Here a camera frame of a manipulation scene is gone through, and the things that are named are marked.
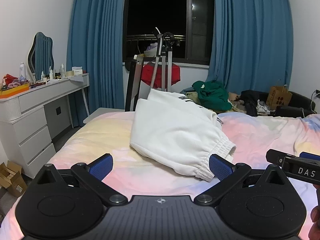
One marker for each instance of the small white bottle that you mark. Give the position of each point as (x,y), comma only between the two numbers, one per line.
(62,70)
(51,73)
(43,75)

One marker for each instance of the pastel blanket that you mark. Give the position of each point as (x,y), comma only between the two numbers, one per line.
(100,140)

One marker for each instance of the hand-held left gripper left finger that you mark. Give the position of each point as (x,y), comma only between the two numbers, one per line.
(103,166)

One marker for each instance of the cardboard box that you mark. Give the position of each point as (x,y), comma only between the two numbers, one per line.
(12,180)

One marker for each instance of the person's right hand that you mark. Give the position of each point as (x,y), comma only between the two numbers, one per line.
(315,225)

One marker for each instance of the beige plush toy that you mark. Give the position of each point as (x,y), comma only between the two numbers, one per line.
(236,98)

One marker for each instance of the brown paper bag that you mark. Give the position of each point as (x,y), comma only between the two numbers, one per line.
(278,97)

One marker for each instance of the green hoodie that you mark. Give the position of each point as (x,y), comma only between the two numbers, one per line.
(212,92)

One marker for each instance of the wavy mirror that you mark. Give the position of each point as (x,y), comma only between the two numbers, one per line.
(41,52)

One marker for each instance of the white dressing table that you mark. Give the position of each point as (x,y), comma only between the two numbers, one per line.
(32,135)

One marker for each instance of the red box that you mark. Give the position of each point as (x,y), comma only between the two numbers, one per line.
(10,78)

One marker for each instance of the blue curtain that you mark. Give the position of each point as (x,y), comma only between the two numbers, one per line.
(97,42)
(250,30)

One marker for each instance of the white pants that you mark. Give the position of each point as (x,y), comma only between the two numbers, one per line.
(172,130)

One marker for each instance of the white patterned cloth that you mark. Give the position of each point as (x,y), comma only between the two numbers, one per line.
(263,108)

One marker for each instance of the blue-grey cloth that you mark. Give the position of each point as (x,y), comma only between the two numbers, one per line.
(187,90)

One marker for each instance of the black sofa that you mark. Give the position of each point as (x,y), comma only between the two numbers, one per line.
(297,100)

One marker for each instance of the olive cloth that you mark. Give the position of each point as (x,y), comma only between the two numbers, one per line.
(191,97)

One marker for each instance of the white spray bottle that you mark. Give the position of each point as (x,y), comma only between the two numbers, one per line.
(22,72)

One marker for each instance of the red garment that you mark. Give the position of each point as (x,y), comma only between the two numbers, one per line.
(147,75)

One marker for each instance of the black folded frame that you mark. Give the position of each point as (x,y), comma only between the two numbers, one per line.
(130,87)

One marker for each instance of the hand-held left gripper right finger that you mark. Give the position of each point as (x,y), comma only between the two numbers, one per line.
(220,167)

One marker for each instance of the tissue box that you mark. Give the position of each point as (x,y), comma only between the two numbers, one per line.
(77,71)

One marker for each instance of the orange tray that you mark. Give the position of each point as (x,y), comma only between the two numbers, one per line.
(15,92)

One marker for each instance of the black clothing pile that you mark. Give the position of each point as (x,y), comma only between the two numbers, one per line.
(252,97)

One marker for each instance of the dark window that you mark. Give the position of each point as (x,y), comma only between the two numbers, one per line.
(155,10)

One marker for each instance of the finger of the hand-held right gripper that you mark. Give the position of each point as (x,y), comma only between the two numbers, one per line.
(273,156)
(311,156)

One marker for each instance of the garment steamer stand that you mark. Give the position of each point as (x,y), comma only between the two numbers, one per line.
(163,62)

